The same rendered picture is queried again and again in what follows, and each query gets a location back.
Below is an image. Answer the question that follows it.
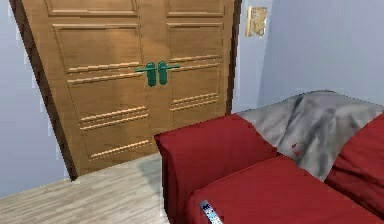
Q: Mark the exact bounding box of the red sofa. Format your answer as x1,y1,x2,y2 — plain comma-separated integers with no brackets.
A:
153,112,384,224

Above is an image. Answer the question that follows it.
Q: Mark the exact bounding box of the brown wooden double door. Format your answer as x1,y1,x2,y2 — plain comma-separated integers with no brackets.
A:
9,0,243,182

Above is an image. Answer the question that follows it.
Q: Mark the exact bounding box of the grey remote control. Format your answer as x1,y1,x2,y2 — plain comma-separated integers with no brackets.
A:
198,199,224,224

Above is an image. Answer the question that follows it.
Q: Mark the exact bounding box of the grey blanket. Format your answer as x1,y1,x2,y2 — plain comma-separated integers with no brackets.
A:
237,89,384,181

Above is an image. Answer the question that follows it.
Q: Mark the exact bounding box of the green door handle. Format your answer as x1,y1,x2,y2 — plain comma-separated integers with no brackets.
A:
157,60,181,86
134,61,158,88

